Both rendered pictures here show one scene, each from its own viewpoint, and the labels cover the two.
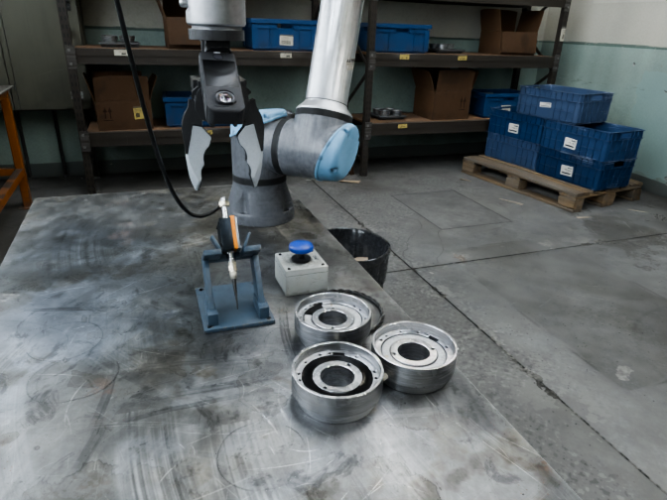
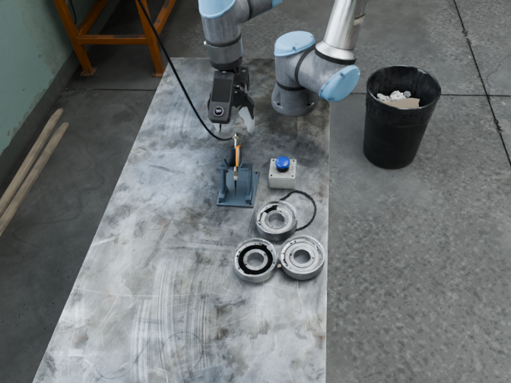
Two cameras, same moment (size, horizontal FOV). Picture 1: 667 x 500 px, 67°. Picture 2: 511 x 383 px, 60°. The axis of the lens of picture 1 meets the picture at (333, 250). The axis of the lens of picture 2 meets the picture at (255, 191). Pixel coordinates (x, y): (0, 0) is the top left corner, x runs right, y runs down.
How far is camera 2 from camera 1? 0.61 m
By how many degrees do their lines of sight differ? 36
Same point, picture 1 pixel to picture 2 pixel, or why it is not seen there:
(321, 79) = (332, 31)
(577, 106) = not seen: outside the picture
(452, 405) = (306, 290)
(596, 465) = not seen: outside the picture
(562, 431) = not seen: outside the picture
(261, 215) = (288, 109)
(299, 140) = (311, 73)
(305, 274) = (280, 180)
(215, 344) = (218, 214)
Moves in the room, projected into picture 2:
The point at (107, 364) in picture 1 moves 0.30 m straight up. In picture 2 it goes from (169, 213) to (138, 128)
